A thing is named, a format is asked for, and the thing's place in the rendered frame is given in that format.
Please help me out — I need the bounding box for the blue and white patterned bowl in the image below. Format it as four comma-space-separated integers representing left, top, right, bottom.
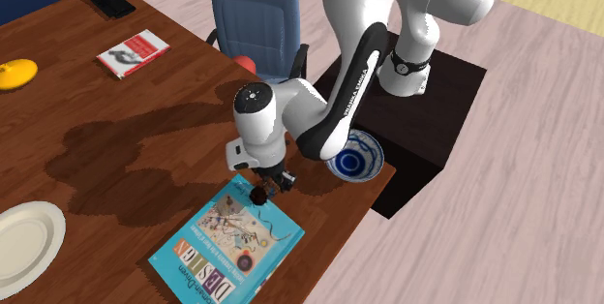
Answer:
323, 128, 386, 184

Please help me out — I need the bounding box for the black keyboard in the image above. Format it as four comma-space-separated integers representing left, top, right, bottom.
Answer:
76, 0, 137, 20

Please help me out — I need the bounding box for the small dark brown ball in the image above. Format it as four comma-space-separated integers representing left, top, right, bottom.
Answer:
249, 185, 269, 205

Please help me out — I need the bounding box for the red round object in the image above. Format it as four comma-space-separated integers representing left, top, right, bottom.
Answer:
232, 54, 257, 76

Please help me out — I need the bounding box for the teal art book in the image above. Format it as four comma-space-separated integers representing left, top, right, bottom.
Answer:
147, 172, 307, 304

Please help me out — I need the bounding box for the red and white book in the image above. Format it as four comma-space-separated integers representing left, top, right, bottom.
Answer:
96, 28, 172, 81

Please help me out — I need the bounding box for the yellow dish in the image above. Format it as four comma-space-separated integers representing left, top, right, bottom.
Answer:
0, 58, 40, 91

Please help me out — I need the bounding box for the white plate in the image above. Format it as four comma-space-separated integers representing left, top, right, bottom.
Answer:
0, 200, 68, 301

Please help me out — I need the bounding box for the dark robot stand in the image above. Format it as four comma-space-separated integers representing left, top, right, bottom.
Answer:
313, 32, 488, 221

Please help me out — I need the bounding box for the blue office chair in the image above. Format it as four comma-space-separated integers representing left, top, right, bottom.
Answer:
205, 0, 311, 84

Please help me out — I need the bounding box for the brown wooden desk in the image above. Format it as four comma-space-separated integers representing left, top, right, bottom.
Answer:
0, 0, 398, 304

